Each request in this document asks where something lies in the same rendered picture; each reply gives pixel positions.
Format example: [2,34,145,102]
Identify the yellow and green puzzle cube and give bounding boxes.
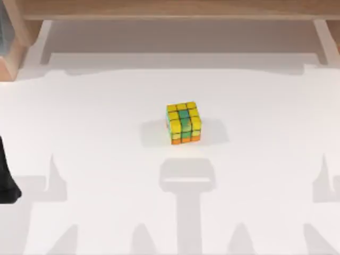
[165,101,202,146]

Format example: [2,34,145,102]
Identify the pale wooden shelf unit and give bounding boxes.
[0,0,340,82]

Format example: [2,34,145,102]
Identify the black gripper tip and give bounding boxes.
[0,135,22,205]

